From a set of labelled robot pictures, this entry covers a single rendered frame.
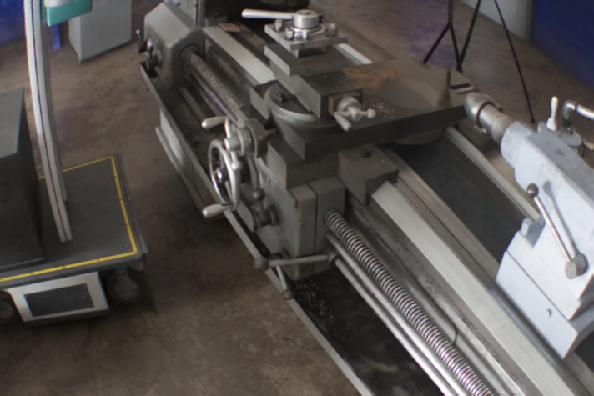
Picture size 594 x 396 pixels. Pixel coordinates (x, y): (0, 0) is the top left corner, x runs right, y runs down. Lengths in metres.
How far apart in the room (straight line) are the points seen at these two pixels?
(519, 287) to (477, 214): 0.50
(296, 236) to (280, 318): 0.75
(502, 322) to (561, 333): 0.18
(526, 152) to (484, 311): 0.37
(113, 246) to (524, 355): 1.58
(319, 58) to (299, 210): 0.39
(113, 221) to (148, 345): 0.50
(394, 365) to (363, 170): 0.56
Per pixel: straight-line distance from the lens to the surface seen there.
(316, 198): 1.71
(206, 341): 2.39
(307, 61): 1.74
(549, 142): 1.40
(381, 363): 1.82
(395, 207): 1.62
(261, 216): 1.82
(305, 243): 1.78
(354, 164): 1.68
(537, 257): 1.35
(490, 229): 1.79
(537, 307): 1.36
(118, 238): 2.36
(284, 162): 1.68
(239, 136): 1.75
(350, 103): 1.62
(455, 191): 1.90
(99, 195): 2.58
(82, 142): 3.58
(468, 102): 1.57
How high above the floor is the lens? 1.84
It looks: 37 degrees down
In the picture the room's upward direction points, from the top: 1 degrees clockwise
